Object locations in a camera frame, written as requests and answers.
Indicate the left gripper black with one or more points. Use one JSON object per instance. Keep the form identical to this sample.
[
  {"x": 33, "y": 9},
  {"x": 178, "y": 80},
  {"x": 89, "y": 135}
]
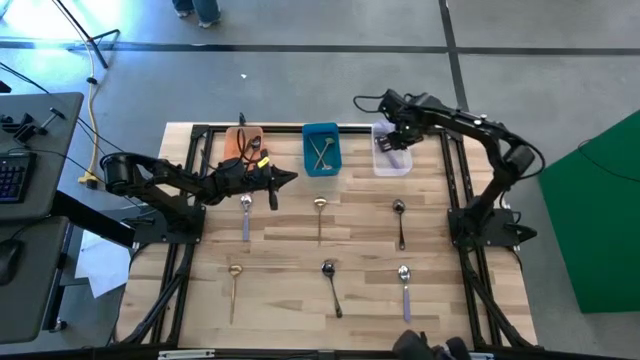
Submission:
[{"x": 240, "y": 177}]

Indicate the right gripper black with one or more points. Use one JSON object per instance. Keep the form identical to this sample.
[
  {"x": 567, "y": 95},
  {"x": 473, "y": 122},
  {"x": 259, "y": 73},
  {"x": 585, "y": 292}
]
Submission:
[{"x": 409, "y": 129}]

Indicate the black table clamp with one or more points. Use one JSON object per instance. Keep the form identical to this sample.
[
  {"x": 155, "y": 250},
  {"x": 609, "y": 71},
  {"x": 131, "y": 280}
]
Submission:
[{"x": 242, "y": 119}]

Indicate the black computer mouse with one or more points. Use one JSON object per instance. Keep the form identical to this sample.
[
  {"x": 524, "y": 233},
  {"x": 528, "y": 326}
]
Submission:
[{"x": 10, "y": 260}]

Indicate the white paper sheet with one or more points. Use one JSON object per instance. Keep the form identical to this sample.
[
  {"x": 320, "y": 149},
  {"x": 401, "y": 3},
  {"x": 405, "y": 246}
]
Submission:
[{"x": 100, "y": 270}]

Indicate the black desk crossbar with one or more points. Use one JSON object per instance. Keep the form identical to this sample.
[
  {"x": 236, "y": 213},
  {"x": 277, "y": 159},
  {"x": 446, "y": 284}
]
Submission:
[{"x": 90, "y": 217}]

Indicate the green board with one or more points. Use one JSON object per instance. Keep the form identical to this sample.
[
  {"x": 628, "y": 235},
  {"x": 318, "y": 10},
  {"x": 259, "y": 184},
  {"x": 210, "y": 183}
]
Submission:
[{"x": 600, "y": 225}]

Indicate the black aluminium table frame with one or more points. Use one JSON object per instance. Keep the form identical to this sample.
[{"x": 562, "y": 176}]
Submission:
[{"x": 282, "y": 129}]

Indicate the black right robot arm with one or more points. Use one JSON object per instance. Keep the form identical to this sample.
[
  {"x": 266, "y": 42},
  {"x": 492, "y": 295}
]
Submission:
[{"x": 465, "y": 122}]

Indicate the orange translucent plastic bin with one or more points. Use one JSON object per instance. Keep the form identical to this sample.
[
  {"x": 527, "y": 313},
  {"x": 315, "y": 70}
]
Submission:
[{"x": 232, "y": 145}]

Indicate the silver metal bracket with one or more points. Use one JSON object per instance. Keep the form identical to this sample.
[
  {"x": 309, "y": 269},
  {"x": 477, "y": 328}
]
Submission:
[
  {"x": 185, "y": 354},
  {"x": 482, "y": 356}
]

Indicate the dark grey desk top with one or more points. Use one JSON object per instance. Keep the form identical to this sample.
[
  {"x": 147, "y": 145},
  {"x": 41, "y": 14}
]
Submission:
[
  {"x": 55, "y": 165},
  {"x": 40, "y": 300}
]

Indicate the black desk clamp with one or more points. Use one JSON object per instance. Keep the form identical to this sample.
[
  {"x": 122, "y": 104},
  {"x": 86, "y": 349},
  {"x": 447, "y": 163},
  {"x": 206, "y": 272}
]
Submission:
[{"x": 25, "y": 131}]

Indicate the clear plastic bin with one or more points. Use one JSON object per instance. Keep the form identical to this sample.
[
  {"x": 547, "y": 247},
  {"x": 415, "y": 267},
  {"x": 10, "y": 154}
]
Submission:
[{"x": 380, "y": 167}]

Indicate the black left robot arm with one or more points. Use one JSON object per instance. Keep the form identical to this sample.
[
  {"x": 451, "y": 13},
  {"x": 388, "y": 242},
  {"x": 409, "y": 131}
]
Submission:
[{"x": 165, "y": 175}]

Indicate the person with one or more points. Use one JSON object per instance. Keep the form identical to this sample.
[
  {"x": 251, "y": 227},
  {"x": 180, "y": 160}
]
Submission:
[
  {"x": 205, "y": 10},
  {"x": 412, "y": 347}
]

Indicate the teal plastic bin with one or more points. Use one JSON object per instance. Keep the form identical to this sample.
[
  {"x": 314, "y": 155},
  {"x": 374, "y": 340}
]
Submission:
[{"x": 322, "y": 170}]

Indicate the black stand legs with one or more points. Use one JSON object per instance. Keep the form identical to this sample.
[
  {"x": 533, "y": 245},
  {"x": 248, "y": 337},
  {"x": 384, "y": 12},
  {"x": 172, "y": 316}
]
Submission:
[{"x": 89, "y": 38}]

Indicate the black computer keyboard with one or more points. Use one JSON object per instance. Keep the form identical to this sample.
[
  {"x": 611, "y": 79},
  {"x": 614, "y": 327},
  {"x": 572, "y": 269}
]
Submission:
[{"x": 15, "y": 177}]

